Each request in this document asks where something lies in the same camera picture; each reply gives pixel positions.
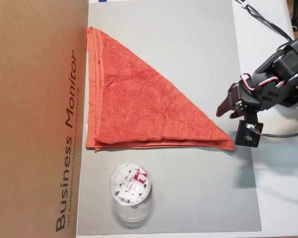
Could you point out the black stand leg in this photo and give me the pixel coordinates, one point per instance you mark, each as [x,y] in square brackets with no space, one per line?
[295,15]

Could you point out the orange terry towel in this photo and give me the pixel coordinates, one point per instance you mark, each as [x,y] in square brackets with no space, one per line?
[129,104]

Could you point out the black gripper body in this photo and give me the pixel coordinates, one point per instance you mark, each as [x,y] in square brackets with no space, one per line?
[233,98]

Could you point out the black square wrist camera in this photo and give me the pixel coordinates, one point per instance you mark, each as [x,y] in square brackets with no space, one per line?
[248,135]

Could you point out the grey table mat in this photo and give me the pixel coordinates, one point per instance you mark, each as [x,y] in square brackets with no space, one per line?
[188,186]

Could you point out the brown cardboard monitor box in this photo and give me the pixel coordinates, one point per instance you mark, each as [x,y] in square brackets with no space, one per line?
[27,111]

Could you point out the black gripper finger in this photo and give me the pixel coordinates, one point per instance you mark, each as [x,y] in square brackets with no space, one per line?
[236,115]
[223,107]

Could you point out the red labelled eraser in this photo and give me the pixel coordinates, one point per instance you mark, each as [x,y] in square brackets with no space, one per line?
[134,187]

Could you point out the clear plastic jar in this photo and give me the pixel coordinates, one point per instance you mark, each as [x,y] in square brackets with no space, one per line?
[129,215]

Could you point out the white eraser cubes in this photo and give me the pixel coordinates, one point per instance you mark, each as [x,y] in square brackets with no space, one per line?
[119,191]

